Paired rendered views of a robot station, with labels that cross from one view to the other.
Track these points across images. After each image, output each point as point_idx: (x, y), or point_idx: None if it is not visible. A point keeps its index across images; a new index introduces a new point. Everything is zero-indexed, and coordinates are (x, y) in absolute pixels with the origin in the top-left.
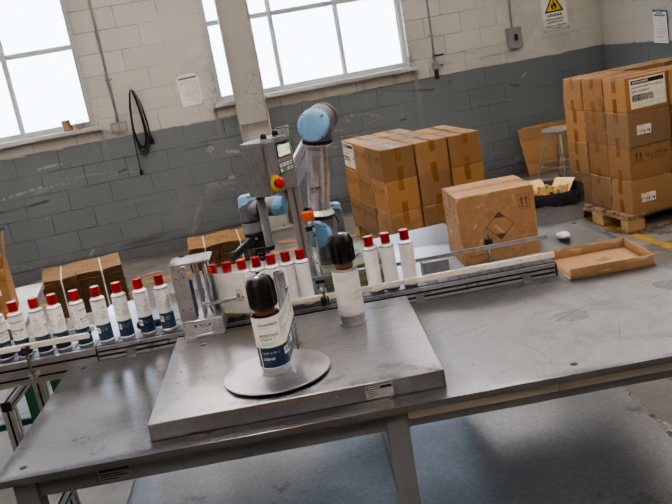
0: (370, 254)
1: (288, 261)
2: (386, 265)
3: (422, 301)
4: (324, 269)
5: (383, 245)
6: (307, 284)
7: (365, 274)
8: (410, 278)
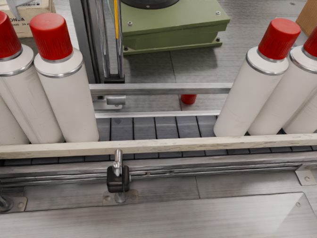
0: (268, 83)
1: (9, 58)
2: (283, 106)
3: (309, 178)
4: (127, 18)
5: (312, 64)
6: (77, 122)
7: (187, 40)
8: (313, 138)
